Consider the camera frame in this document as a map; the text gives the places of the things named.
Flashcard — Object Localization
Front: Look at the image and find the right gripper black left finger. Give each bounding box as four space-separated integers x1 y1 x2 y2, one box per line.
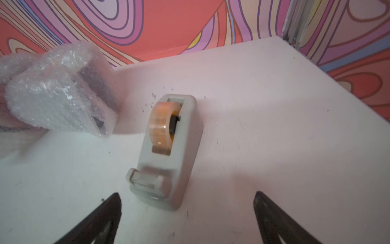
57 193 122 244

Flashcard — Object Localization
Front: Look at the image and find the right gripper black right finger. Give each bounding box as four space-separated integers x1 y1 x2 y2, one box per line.
253 191 320 244

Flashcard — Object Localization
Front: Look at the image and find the clear bubble wrap sheet top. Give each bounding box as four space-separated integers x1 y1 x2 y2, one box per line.
19 41 121 137

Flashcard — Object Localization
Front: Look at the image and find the clear bubble wrap sheet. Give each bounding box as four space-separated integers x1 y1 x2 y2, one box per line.
1 52 50 133
19 41 121 137

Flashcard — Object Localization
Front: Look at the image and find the grey tape dispenser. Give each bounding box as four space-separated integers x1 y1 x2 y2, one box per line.
126 94 204 211

